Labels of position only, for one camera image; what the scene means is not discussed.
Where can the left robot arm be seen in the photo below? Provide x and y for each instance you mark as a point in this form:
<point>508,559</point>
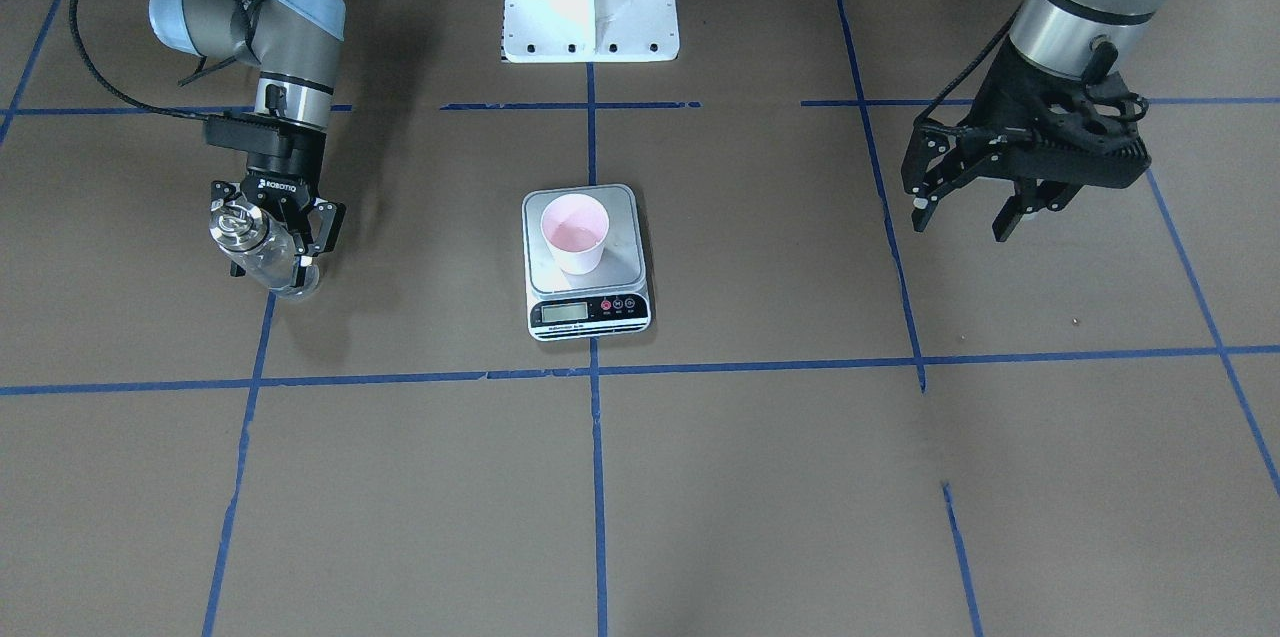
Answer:
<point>1057,34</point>

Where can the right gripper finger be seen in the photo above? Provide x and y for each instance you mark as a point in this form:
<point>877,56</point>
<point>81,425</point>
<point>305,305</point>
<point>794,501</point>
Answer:
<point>316,232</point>
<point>229,223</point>

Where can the pink paper cup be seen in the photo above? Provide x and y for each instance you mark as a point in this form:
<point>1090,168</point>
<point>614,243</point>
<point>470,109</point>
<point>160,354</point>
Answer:
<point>575,226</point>

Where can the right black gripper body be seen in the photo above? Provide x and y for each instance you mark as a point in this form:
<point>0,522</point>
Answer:
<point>283,164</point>

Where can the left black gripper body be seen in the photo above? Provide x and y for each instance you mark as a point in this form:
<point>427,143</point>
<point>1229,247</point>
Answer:
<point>1003,89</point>

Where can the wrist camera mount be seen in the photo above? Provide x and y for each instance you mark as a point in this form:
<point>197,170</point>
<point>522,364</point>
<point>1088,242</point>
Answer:
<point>263,135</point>
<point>1118,154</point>

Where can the clear glass sauce bottle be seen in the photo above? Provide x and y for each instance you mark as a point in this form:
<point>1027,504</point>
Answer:
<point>269,259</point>

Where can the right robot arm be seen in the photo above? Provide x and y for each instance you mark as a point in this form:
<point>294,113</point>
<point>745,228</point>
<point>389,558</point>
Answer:
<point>293,44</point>

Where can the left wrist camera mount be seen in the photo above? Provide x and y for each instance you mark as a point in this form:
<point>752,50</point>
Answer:
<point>1118,154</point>

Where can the silver kitchen scale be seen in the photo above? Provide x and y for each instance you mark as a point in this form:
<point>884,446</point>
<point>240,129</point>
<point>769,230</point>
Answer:
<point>614,298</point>

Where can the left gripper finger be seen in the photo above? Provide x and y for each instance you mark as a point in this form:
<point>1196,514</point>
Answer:
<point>1029,197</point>
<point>942,159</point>

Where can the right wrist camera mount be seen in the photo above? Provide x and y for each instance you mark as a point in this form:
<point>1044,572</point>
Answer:
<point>263,135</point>

